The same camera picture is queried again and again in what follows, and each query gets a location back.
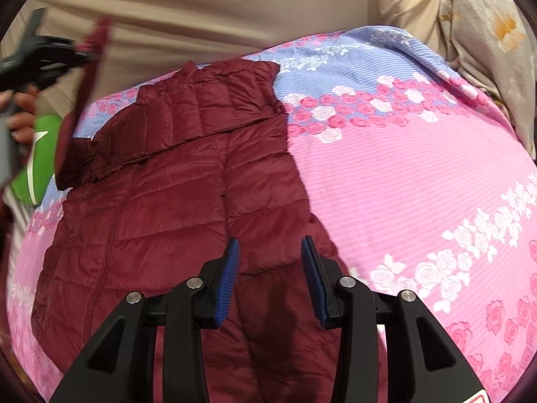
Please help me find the maroon puffer jacket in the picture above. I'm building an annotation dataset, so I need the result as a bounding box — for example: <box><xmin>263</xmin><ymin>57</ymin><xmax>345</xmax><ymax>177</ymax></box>
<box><xmin>31</xmin><ymin>16</ymin><xmax>378</xmax><ymax>403</ymax></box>

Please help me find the pink blue floral bedsheet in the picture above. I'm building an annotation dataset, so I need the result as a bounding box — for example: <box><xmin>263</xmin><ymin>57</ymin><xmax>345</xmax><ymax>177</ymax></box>
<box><xmin>6</xmin><ymin>25</ymin><xmax>537</xmax><ymax>403</ymax></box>

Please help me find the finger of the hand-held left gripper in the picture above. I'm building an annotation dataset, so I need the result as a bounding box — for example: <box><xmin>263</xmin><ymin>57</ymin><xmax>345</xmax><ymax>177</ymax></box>
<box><xmin>69</xmin><ymin>41</ymin><xmax>103</xmax><ymax>68</ymax></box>

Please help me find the silver satin cloth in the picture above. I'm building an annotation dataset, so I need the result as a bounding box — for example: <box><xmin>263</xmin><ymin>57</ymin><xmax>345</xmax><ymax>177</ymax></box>
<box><xmin>3</xmin><ymin>191</ymin><xmax>36</xmax><ymax>244</ymax></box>

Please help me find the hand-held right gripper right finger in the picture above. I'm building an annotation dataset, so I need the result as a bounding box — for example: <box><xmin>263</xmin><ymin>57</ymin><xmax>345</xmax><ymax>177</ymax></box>
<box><xmin>301</xmin><ymin>236</ymin><xmax>491</xmax><ymax>403</ymax></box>

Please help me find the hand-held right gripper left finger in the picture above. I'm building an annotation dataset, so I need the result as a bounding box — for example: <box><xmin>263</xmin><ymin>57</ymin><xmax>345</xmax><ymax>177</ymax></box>
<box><xmin>50</xmin><ymin>237</ymin><xmax>242</xmax><ymax>403</ymax></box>

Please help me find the grey floral cloth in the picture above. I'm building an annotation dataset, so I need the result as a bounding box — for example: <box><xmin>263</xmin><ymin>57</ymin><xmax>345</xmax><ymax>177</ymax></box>
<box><xmin>438</xmin><ymin>0</ymin><xmax>537</xmax><ymax>158</ymax></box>

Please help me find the green plush toy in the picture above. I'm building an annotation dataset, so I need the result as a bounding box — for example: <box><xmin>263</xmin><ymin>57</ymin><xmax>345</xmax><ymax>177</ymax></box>
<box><xmin>10</xmin><ymin>114</ymin><xmax>64</xmax><ymax>207</ymax></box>

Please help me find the person's left hand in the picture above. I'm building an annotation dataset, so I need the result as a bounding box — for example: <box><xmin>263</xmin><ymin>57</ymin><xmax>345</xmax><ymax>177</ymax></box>
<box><xmin>12</xmin><ymin>89</ymin><xmax>40</xmax><ymax>144</ymax></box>

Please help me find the beige curtain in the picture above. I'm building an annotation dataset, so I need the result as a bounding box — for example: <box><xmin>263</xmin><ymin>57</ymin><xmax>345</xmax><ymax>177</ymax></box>
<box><xmin>0</xmin><ymin>0</ymin><xmax>466</xmax><ymax>120</ymax></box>

